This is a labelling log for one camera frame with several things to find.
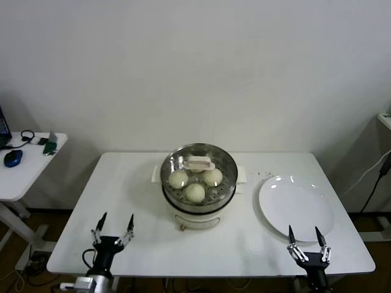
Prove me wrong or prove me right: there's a round glass lid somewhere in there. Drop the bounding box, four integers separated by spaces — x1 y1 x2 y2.
161 142 238 207

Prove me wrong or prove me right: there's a floor power strip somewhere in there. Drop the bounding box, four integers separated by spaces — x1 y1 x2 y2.
29 250 52 267

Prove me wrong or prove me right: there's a black power adapter cable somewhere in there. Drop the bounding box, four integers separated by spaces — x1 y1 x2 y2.
360 157 391 213

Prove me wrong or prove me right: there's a dark laptop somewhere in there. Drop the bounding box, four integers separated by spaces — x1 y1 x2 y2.
0 107 12 150

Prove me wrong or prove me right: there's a large white plate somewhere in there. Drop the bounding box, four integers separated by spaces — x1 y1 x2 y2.
258 174 335 243

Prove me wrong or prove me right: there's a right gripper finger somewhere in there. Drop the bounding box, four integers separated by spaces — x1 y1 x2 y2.
287 225 309 262
314 226 332 264

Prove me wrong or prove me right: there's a green circuit board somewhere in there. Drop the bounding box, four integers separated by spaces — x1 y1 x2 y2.
42 131 59 156

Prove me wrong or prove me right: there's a black looped cable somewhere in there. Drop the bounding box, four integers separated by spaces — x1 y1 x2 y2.
0 129 36 150

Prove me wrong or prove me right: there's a perforated steel steamer basket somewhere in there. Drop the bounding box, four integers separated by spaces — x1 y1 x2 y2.
152 142 247 214

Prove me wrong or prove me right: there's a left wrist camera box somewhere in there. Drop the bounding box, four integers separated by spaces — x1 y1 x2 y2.
59 276 95 292

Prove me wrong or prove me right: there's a white wall cable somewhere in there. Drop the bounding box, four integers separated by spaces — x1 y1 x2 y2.
342 151 391 196

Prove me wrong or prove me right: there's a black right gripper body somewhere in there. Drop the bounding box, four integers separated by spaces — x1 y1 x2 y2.
301 251 333 293

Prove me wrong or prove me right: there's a blue computer mouse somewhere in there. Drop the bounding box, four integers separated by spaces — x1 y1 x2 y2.
3 149 24 168

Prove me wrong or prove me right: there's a white electric cooker pot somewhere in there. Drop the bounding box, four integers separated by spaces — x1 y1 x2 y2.
161 181 246 233

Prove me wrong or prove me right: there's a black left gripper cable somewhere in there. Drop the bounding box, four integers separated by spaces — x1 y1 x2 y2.
81 248 98 271

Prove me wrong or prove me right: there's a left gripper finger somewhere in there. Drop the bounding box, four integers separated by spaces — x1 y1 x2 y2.
90 212 108 245
114 213 135 247

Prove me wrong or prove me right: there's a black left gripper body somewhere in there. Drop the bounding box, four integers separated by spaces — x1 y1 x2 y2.
90 235 125 277

